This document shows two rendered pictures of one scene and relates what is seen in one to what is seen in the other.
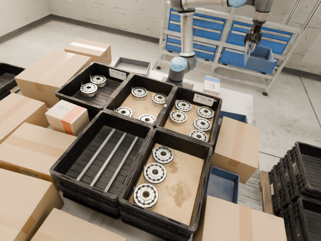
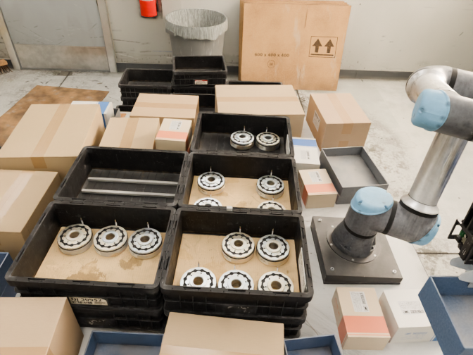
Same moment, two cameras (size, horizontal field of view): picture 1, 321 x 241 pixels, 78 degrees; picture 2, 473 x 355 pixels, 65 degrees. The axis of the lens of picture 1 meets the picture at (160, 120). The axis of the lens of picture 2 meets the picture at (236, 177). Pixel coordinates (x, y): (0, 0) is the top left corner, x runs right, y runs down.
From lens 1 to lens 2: 1.08 m
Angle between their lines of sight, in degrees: 55
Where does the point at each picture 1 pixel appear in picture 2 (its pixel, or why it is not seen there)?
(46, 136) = (144, 136)
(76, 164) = (117, 172)
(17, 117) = (164, 112)
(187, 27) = (434, 148)
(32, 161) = (108, 141)
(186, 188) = not seen: hidden behind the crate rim
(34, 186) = (72, 148)
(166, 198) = (77, 264)
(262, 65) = (443, 329)
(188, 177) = not seen: hidden behind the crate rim
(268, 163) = not seen: outside the picture
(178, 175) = (117, 272)
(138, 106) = (243, 196)
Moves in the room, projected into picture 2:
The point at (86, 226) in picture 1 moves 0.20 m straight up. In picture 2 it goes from (36, 198) to (16, 151)
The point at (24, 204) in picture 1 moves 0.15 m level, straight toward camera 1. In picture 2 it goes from (53, 149) to (25, 172)
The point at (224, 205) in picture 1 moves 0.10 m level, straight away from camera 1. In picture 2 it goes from (47, 323) to (77, 344)
